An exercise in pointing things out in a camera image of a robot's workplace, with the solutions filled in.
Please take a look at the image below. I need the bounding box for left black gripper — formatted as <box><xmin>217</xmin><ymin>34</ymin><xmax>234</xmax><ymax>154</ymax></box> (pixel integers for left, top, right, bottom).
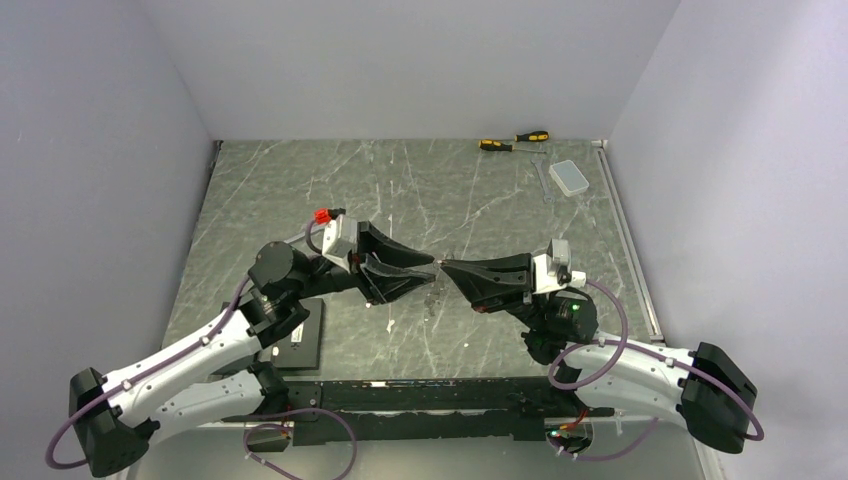
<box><xmin>290</xmin><ymin>220</ymin><xmax>436</xmax><ymax>305</ymax></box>

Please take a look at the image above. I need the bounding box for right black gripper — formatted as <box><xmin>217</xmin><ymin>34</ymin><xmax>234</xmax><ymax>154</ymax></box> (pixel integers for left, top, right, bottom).
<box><xmin>441</xmin><ymin>252</ymin><xmax>549</xmax><ymax>332</ymax></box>

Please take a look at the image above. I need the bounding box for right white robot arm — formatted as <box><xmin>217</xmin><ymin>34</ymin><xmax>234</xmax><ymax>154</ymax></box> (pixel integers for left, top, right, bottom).
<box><xmin>440</xmin><ymin>253</ymin><xmax>765</xmax><ymax>454</ymax></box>

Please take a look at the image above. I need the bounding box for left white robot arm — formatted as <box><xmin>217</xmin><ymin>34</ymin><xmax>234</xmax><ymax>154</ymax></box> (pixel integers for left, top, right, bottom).
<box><xmin>64</xmin><ymin>213</ymin><xmax>434</xmax><ymax>478</ymax></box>

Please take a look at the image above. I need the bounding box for small silver wrench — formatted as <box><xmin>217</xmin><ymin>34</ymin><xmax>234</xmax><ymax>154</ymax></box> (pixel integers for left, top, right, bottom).
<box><xmin>531</xmin><ymin>158</ymin><xmax>556</xmax><ymax>204</ymax></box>

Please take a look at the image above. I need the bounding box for black flat box near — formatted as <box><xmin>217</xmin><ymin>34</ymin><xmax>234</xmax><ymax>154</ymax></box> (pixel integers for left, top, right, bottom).
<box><xmin>270</xmin><ymin>298</ymin><xmax>325</xmax><ymax>371</ymax></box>

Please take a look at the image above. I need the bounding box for clear plastic box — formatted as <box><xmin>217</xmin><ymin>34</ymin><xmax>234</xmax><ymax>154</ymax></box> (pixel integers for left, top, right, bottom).
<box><xmin>549</xmin><ymin>160</ymin><xmax>589</xmax><ymax>197</ymax></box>

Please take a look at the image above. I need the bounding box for yellow black screwdriver lower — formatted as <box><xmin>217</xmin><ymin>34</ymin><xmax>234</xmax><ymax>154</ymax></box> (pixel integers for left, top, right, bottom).
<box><xmin>478</xmin><ymin>139</ymin><xmax>547</xmax><ymax>155</ymax></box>

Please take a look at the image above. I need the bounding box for orange black screwdriver upper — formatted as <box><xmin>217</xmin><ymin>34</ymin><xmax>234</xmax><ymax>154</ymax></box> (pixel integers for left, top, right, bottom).
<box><xmin>512</xmin><ymin>130</ymin><xmax>550</xmax><ymax>143</ymax></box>

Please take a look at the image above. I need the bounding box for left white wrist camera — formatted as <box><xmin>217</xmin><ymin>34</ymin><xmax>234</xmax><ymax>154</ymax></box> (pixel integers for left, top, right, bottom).
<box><xmin>321</xmin><ymin>215</ymin><xmax>359</xmax><ymax>273</ymax></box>

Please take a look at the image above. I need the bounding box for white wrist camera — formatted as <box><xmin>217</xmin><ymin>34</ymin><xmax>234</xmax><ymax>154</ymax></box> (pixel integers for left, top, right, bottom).
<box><xmin>321</xmin><ymin>215</ymin><xmax>359</xmax><ymax>273</ymax></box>
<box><xmin>531</xmin><ymin>239</ymin><xmax>587</xmax><ymax>295</ymax></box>

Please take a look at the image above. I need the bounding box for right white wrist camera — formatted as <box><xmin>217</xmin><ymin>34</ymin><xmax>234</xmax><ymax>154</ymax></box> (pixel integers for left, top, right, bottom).
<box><xmin>531</xmin><ymin>239</ymin><xmax>587</xmax><ymax>295</ymax></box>

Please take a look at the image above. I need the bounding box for aluminium frame rail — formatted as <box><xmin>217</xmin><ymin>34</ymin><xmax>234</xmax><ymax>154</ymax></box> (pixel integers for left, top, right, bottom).
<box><xmin>592</xmin><ymin>140</ymin><xmax>708</xmax><ymax>423</ymax></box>

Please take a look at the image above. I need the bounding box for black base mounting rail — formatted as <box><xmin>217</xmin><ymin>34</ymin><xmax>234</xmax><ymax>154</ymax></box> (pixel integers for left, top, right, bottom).
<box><xmin>231</xmin><ymin>376</ymin><xmax>614</xmax><ymax>446</ymax></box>

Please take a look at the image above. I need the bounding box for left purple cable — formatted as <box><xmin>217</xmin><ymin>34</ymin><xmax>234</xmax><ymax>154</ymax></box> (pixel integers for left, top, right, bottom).
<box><xmin>44</xmin><ymin>208</ymin><xmax>359</xmax><ymax>480</ymax></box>

